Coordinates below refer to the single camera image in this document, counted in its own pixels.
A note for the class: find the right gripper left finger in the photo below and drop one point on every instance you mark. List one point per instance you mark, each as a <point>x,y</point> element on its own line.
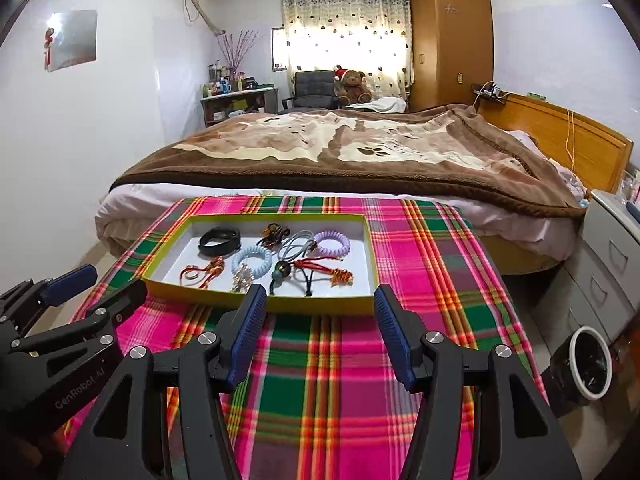
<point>125,435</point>

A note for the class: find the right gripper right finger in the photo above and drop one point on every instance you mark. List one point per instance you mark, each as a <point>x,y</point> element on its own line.
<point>516,436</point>

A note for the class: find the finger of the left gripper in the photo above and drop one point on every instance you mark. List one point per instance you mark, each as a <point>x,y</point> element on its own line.
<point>24,304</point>
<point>102,319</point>

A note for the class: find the black wristband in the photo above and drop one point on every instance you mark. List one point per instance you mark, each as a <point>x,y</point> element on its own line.
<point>219,242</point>

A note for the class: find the orange red cord charm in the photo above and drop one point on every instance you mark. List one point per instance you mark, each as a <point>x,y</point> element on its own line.
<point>338,276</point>

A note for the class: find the black white trash bin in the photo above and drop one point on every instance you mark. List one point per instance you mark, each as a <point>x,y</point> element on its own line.
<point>580,370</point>

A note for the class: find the pink plaid cloth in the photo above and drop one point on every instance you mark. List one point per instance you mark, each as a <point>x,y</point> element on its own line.
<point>321,400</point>

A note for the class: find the grey nightstand drawers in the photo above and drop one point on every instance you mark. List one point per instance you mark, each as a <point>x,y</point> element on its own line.
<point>598,286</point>

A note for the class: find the cluttered side desk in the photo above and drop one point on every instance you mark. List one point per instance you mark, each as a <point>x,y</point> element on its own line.
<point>219,107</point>

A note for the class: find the brown fleece blanket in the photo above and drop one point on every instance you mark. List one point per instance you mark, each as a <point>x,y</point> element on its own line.
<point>448,150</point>

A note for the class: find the wooden headboard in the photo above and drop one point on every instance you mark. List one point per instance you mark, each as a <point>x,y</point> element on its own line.
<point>597,154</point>

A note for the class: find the purple dried branches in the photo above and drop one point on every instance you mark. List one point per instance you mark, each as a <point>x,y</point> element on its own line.
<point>234,49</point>

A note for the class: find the dark grey armchair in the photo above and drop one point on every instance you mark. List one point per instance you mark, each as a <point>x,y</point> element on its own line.
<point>312,89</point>

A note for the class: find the brown teddy bear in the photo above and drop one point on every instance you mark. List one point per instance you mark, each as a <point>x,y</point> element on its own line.
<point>351,87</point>

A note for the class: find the patterned window curtain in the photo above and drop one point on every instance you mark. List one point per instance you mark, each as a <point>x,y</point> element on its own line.
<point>369,36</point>

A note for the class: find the wooden wardrobe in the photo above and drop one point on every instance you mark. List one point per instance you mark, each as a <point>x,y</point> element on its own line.
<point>453,51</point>

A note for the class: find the silver wall poster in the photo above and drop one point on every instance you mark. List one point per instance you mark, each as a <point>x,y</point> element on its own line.
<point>70,39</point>

